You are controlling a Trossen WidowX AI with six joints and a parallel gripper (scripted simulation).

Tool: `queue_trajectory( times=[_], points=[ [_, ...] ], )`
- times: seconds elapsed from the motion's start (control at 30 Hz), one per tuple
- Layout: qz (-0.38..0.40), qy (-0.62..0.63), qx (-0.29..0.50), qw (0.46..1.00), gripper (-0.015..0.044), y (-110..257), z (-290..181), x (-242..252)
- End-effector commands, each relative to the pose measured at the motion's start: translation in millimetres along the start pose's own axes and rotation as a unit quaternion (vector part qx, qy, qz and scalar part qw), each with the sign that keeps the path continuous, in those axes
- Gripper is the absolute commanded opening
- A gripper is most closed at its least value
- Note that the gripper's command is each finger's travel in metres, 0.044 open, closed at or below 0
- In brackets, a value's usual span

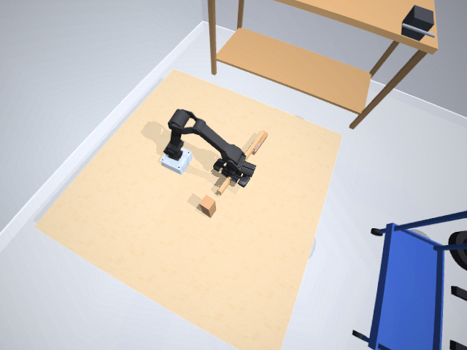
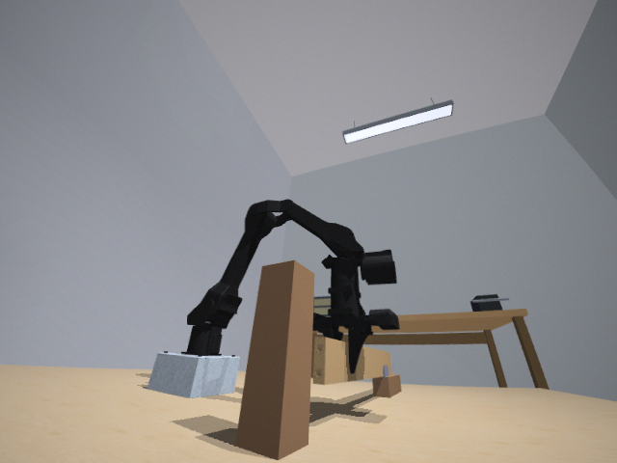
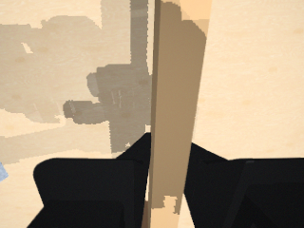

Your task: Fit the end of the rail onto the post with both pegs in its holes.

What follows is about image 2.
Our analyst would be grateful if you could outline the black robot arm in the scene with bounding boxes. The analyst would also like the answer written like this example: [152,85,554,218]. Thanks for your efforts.
[181,199,397,356]

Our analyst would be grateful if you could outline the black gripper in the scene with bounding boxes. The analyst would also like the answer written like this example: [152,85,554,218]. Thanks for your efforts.
[312,282,400,373]

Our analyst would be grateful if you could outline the long tan wooden rail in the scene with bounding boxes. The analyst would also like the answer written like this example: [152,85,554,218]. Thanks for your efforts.
[313,337,392,385]

